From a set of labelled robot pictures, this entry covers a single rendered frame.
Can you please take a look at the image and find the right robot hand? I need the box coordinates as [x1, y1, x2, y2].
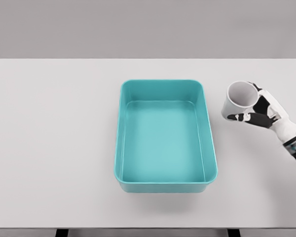
[226, 81, 291, 129]

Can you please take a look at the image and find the teal rectangular plastic basket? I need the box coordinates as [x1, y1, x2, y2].
[113, 79, 218, 194]

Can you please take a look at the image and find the white paper cup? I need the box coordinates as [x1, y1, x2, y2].
[221, 80, 259, 121]

